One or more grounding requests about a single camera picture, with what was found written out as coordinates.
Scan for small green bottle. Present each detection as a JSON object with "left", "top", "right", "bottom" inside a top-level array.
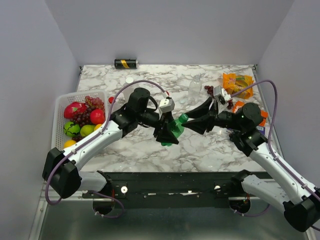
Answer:
[{"left": 161, "top": 117, "right": 185, "bottom": 147}]

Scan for green watermelon toy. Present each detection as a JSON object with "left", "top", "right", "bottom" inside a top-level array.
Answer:
[{"left": 63, "top": 121, "right": 81, "bottom": 137}]

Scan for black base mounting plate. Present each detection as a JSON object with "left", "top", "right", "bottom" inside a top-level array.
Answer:
[{"left": 79, "top": 169, "right": 276, "bottom": 210}]

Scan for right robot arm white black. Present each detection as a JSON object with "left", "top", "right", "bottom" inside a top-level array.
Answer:
[{"left": 183, "top": 98, "right": 320, "bottom": 232}]

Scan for red dragon fruit toy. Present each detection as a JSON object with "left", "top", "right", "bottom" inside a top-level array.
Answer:
[{"left": 63, "top": 101, "right": 87, "bottom": 119}]

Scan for dark grape bunch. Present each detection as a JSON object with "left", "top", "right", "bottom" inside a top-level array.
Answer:
[{"left": 229, "top": 134, "right": 235, "bottom": 142}]

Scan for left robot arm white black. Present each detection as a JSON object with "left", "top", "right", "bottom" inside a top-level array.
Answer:
[{"left": 42, "top": 87, "right": 179, "bottom": 199}]

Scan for green pear toy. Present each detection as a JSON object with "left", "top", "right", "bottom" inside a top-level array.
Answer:
[{"left": 80, "top": 124, "right": 96, "bottom": 137}]

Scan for orange fruit toy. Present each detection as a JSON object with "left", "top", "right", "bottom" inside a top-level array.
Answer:
[{"left": 63, "top": 139, "right": 77, "bottom": 149}]

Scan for red apple toy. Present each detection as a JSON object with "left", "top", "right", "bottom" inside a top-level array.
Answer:
[{"left": 90, "top": 109, "right": 106, "bottom": 125}]

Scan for orange snack bag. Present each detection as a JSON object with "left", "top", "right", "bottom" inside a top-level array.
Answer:
[{"left": 222, "top": 73, "right": 254, "bottom": 95}]

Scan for large clear bottle white cap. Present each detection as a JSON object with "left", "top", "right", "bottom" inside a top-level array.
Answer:
[{"left": 122, "top": 77, "right": 135, "bottom": 103}]

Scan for orange razor box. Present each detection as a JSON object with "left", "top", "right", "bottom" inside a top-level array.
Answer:
[{"left": 232, "top": 101, "right": 268, "bottom": 127}]

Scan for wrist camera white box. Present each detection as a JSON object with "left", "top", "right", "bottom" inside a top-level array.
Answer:
[
  {"left": 158, "top": 98, "right": 175, "bottom": 114},
  {"left": 213, "top": 85, "right": 232, "bottom": 105}
]

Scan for small bottle red cap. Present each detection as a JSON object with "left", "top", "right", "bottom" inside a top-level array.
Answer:
[{"left": 108, "top": 96, "right": 115, "bottom": 105}]

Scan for black battery with gold band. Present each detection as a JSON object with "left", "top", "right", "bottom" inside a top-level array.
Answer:
[{"left": 114, "top": 59, "right": 139, "bottom": 69}]

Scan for yellow lemon toy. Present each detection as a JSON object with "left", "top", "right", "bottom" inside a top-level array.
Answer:
[{"left": 94, "top": 124, "right": 102, "bottom": 131}]

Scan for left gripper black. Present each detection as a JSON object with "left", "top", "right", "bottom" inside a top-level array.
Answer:
[{"left": 137, "top": 109, "right": 181, "bottom": 145}]

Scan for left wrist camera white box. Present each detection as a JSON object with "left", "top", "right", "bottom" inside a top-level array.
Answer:
[{"left": 158, "top": 98, "right": 175, "bottom": 114}]

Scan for red grape bunch in basket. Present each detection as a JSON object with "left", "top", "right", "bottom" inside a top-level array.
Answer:
[{"left": 71, "top": 95, "right": 105, "bottom": 142}]

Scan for white plastic basket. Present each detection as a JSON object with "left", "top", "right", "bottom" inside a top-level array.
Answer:
[{"left": 51, "top": 89, "right": 108, "bottom": 150}]

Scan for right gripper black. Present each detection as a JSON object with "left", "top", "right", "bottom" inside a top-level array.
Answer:
[{"left": 181, "top": 96, "right": 244, "bottom": 136}]

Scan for red grape bunch on table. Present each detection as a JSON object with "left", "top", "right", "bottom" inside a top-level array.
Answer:
[{"left": 204, "top": 85, "right": 234, "bottom": 110}]

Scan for green bottle cap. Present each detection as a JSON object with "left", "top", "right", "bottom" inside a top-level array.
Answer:
[{"left": 178, "top": 113, "right": 189, "bottom": 124}]

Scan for purple box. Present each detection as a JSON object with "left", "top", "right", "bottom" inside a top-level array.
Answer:
[{"left": 256, "top": 125, "right": 266, "bottom": 135}]

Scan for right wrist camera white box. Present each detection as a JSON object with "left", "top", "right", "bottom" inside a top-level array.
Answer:
[{"left": 213, "top": 85, "right": 232, "bottom": 105}]

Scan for clear plastic water bottle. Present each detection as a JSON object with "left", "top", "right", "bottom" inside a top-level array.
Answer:
[{"left": 188, "top": 75, "right": 202, "bottom": 105}]

